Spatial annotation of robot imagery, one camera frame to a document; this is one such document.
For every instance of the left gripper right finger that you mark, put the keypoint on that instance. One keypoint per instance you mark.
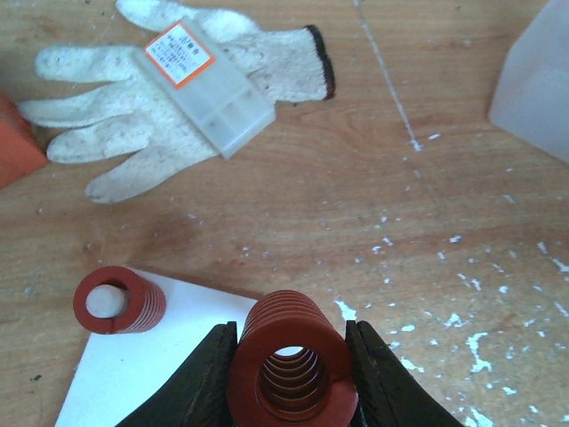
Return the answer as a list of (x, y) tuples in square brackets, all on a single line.
[(388, 395)]

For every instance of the left gripper left fingers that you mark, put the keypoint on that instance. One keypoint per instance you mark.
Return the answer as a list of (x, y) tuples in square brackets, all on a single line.
[(196, 393)]

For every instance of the red spring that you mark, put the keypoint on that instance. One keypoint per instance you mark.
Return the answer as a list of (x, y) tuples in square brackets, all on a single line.
[(116, 300), (291, 367)]

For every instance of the beige work glove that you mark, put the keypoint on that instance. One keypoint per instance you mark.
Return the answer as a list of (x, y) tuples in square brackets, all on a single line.
[(127, 114)]

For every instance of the translucent plastic spring box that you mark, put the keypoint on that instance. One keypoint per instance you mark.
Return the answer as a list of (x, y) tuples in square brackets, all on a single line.
[(531, 98)]

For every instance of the red cube adapter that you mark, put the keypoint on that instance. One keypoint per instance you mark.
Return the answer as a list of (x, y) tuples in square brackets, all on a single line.
[(20, 154)]

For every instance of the small clear parts case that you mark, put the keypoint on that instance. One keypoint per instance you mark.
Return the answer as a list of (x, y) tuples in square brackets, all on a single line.
[(224, 105)]

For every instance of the white peg base plate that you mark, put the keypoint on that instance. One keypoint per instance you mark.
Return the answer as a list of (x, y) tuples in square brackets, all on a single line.
[(119, 372)]

